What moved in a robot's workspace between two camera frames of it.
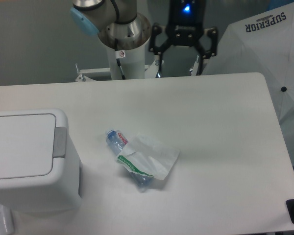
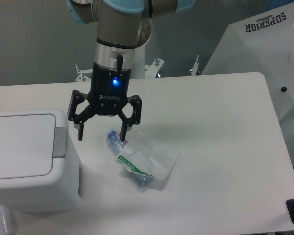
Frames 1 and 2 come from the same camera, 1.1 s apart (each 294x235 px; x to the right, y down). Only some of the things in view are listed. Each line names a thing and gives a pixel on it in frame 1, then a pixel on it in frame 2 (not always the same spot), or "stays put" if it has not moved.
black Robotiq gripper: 184,27 -> 108,95
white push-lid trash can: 35,166 stays put
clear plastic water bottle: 115,140 stays put
